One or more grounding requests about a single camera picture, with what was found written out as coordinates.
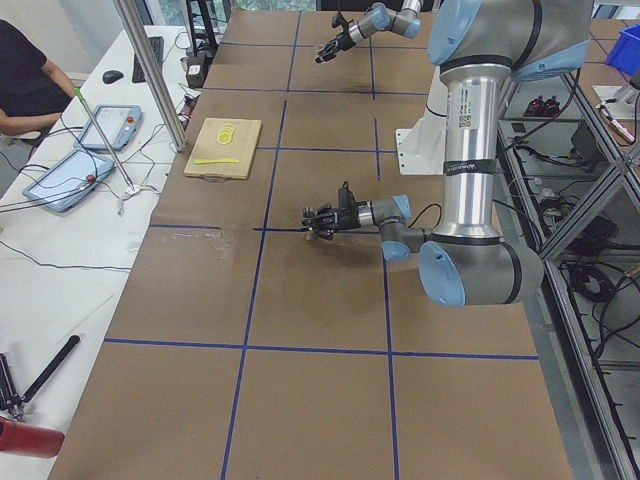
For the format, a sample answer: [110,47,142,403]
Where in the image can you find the near blue teach pendant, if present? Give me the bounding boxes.
[22,149,115,213]

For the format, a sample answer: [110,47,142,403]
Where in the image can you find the far blue teach pendant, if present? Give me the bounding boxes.
[74,104,143,152]

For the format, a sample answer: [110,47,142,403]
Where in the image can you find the aluminium frame post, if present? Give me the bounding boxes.
[113,0,187,152]

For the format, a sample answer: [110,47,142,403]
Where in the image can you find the blue teach pendant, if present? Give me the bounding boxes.
[22,149,115,213]
[74,104,143,152]

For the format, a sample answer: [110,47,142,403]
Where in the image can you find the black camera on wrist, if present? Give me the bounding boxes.
[338,181,357,209]

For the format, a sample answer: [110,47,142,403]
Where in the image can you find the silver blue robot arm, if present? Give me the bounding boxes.
[302,1,593,306]
[315,0,423,64]

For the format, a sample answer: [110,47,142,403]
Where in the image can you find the blue plastic bin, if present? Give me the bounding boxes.
[606,24,640,75]

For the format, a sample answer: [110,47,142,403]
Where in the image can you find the steel jigger measuring cup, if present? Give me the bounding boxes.
[302,217,317,241]

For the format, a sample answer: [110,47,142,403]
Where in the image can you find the person in black shirt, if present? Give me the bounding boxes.
[1,20,75,136]

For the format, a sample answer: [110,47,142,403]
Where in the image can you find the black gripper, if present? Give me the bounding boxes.
[315,32,354,63]
[303,203,359,240]

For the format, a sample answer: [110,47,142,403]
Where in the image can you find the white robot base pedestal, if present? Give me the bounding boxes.
[396,66,448,176]

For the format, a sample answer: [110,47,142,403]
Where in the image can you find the red cylinder bottle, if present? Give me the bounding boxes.
[0,417,65,459]

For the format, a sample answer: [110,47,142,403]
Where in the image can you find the black computer mouse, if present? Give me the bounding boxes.
[102,70,124,85]

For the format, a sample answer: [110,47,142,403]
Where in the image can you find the yellow plastic knife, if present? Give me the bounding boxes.
[193,157,240,165]

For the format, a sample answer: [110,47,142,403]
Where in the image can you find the black keyboard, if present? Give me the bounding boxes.
[131,35,165,84]

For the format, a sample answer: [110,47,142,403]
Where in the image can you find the green-handled metal grabber stick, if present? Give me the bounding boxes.
[74,87,141,200]

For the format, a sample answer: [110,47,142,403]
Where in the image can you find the bamboo cutting board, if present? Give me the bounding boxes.
[184,118,262,180]

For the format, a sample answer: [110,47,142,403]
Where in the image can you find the lemon slices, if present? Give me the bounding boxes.
[216,122,237,145]

